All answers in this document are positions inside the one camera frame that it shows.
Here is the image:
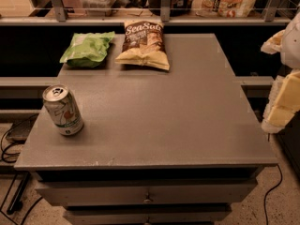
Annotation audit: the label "white 7up soda can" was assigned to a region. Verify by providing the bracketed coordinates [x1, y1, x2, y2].
[42, 84, 83, 136]

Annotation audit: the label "grey lower drawer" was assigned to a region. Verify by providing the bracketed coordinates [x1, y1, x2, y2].
[64, 206, 232, 225]

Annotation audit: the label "grey metal shelf rail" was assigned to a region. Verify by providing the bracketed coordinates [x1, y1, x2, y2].
[0, 0, 299, 26]

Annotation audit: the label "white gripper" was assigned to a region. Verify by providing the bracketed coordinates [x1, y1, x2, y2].
[262, 70, 300, 134]

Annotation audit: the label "colourful snack bag on shelf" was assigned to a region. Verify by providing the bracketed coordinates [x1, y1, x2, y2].
[192, 0, 256, 18]

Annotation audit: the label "green chip bag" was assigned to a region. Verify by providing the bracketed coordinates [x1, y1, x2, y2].
[60, 32, 115, 68]

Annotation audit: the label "grey top drawer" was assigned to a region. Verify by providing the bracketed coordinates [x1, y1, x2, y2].
[36, 179, 257, 206]

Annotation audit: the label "grey drawer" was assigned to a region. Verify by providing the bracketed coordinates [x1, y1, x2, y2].
[64, 206, 232, 225]
[36, 179, 257, 206]

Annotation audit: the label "black cables on left floor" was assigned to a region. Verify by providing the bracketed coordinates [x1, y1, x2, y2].
[0, 114, 43, 225]

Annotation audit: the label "black cable on right floor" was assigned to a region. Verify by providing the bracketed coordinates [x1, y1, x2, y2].
[263, 164, 284, 225]

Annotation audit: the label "clear plastic container on shelf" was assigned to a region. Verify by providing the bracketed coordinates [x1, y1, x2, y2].
[80, 0, 116, 17]

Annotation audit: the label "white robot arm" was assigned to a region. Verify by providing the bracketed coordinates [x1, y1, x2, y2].
[261, 13, 300, 133]

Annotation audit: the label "brown sea salt chip bag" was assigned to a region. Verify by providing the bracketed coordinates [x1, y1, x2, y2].
[115, 21, 170, 70]

